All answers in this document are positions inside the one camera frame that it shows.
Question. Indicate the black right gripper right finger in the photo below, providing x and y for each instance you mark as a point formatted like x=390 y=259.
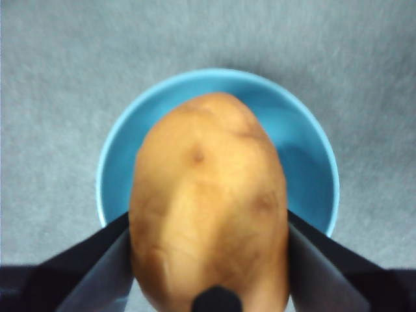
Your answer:
x=341 y=279

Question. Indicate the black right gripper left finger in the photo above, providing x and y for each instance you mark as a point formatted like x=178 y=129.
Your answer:
x=71 y=279

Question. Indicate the blue ribbed bowl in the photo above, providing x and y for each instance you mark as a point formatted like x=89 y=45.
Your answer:
x=305 y=169

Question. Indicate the brown potato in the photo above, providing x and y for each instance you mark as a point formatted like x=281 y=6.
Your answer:
x=208 y=201

